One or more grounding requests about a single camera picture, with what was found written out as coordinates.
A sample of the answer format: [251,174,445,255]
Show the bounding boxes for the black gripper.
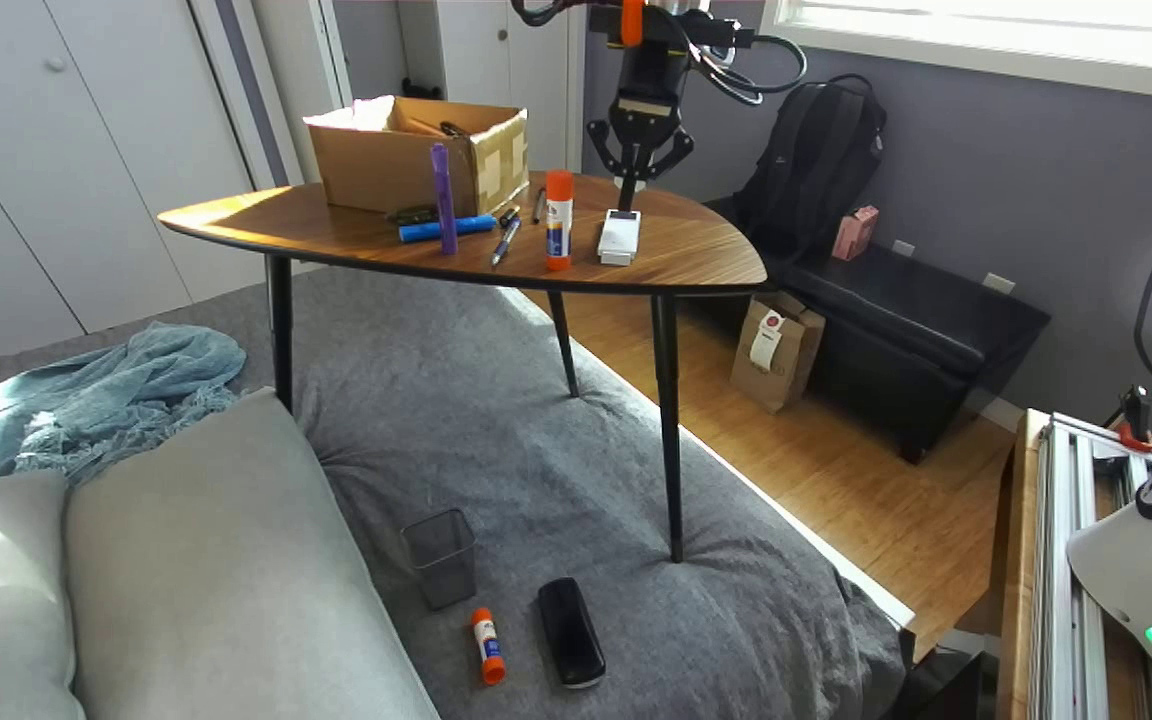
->
[584,45,696,218]

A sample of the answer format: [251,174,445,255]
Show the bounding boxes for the white small box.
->
[591,204,646,268]

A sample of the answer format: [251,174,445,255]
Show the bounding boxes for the large glue stick orange cap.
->
[540,165,580,278]

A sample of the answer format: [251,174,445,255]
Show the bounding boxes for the wooden side table black legs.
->
[155,174,773,566]

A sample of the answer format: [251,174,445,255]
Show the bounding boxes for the white door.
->
[391,0,587,175]

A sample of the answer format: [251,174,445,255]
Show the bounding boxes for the clear pen blue cap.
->
[486,204,529,272]

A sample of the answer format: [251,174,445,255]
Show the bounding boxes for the black backpack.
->
[712,73,891,272]

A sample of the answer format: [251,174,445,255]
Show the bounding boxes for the blue marker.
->
[398,211,505,250]

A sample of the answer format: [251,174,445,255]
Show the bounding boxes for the purple marker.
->
[429,136,459,261]

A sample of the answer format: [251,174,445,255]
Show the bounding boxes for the brown paper bag white tag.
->
[728,294,828,417]

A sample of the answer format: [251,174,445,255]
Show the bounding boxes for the cardboard box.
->
[300,94,532,226]

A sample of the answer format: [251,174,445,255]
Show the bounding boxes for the grey bed cover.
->
[261,265,914,720]

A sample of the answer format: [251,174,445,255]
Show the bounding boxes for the black leather bench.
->
[762,241,1051,468]

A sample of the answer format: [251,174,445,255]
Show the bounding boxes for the white framed window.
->
[756,0,1152,109]

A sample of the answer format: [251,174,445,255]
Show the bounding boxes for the dark mesh pen cup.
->
[400,506,480,613]

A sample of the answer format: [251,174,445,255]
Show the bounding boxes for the white wardrobe doors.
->
[0,0,267,372]

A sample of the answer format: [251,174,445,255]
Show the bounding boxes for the red black clamp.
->
[1104,381,1152,458]

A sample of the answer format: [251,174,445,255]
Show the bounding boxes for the robot stand aluminium wood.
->
[998,403,1152,720]

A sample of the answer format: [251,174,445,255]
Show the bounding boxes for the light blue blanket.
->
[0,320,251,497]

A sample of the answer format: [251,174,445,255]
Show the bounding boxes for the grey pillow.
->
[64,394,445,720]

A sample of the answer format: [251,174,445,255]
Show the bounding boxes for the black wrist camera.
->
[673,4,752,55]

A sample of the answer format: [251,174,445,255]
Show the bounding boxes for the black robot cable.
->
[507,0,813,111]

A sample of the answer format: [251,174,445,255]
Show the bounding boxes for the white bed frame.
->
[499,284,920,664]

